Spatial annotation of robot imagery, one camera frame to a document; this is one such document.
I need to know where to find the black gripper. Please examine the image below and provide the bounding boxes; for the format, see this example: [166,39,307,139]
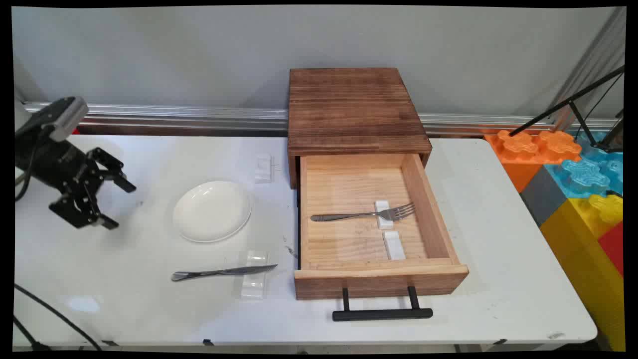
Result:
[15,134,137,230]

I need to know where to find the thick black cable with plug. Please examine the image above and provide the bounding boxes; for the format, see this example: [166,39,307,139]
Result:
[14,315,49,351]

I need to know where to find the black tripod stand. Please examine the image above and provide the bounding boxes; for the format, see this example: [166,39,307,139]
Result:
[508,65,626,154]

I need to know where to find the red foam block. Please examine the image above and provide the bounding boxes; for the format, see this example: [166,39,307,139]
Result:
[598,222,625,277]

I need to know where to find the blue foam block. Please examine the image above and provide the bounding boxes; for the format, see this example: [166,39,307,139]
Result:
[544,131,624,199]

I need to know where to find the dark wooden drawer cabinet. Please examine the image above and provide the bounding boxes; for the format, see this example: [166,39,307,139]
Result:
[287,67,433,190]

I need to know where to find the large translucent cutlery rest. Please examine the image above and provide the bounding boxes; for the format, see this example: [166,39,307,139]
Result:
[234,250,270,300]

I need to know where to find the light wooden drawer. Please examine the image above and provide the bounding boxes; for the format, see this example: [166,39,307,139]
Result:
[294,153,470,300]

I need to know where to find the steel table knife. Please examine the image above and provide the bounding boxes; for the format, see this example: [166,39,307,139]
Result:
[171,264,279,282]

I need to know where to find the thin black cable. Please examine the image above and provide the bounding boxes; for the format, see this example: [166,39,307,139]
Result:
[14,134,103,351]

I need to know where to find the orange foam block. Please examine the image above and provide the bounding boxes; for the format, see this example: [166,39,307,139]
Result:
[484,130,583,193]

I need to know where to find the white round plate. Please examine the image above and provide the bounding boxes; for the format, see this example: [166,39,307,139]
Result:
[172,180,253,244]

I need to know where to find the black drawer handle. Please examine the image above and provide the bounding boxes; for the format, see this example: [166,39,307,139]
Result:
[332,286,434,322]

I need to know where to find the aluminium rail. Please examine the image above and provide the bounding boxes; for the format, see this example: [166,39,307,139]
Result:
[20,102,619,138]

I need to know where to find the grey foam block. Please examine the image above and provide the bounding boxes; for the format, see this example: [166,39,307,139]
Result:
[520,166,569,227]

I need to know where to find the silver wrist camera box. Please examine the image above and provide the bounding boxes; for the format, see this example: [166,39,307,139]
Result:
[47,96,90,143]

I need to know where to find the steel fork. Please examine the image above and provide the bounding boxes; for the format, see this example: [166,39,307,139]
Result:
[310,202,416,223]

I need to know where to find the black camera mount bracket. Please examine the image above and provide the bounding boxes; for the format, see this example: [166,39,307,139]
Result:
[15,100,75,141]

